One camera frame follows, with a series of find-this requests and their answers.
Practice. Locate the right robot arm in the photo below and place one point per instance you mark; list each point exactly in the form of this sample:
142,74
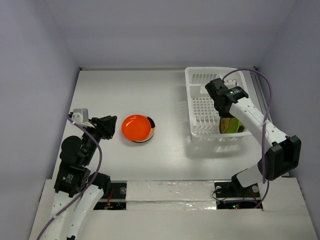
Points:
280,153

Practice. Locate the white plastic dish rack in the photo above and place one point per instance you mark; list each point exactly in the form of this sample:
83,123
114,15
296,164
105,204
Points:
204,119

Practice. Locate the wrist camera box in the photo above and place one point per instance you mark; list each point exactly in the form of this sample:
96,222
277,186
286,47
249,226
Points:
230,83
80,116

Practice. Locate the foil covered base bar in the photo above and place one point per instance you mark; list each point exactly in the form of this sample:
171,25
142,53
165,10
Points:
170,195

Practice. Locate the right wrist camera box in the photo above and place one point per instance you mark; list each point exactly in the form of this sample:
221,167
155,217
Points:
230,83

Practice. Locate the green plate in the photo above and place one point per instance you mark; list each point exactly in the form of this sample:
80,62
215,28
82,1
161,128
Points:
234,126

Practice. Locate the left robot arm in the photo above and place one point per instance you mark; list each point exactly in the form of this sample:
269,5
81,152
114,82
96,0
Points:
79,185

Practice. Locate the beige plate with black patch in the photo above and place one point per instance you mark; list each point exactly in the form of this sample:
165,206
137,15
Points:
153,127

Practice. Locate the orange plate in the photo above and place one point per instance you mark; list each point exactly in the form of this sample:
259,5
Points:
136,127

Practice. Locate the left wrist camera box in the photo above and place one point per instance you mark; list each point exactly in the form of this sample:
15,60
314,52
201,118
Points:
80,116

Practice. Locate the aluminium side rail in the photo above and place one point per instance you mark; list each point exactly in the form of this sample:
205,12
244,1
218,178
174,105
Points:
259,91

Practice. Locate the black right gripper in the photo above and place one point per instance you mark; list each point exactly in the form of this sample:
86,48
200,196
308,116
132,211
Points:
222,110

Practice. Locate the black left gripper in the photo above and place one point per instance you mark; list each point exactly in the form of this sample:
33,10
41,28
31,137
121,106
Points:
105,125

